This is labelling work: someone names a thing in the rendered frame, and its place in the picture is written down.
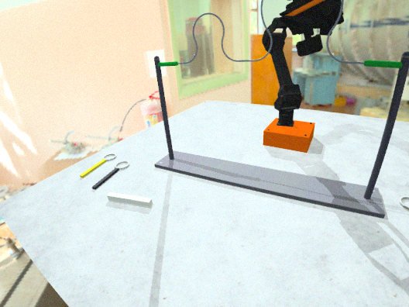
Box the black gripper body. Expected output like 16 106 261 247
296 5 323 57

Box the white rectangular bar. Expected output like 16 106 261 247
107 192 153 207

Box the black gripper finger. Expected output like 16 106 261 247
280 0 308 16
280 16 313 35

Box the dark grey handle with wire loop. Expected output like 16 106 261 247
92 161 129 189

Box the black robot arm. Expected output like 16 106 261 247
262 0 342 126

